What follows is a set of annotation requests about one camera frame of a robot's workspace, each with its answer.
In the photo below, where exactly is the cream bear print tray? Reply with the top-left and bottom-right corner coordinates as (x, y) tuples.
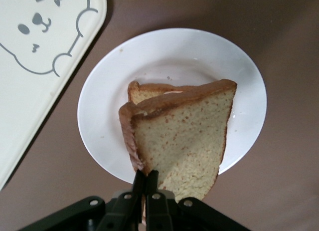
(0, 0), (108, 190)

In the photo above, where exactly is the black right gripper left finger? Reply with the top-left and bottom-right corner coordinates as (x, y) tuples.
(16, 170), (147, 231)

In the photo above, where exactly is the white round plate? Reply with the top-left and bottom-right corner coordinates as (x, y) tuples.
(77, 28), (268, 184)

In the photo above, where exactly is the toasted bread slice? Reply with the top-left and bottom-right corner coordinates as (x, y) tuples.
(127, 80), (186, 107)
(118, 78), (237, 202)

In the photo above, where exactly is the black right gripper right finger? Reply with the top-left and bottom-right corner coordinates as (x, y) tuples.
(146, 169), (250, 231)

